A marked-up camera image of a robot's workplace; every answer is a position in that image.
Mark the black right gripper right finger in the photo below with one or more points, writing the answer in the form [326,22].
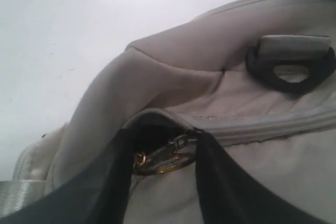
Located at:
[286,179]

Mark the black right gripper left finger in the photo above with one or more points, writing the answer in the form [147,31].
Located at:
[98,194]

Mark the cream fabric duffel bag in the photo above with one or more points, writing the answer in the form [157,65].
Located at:
[248,71]

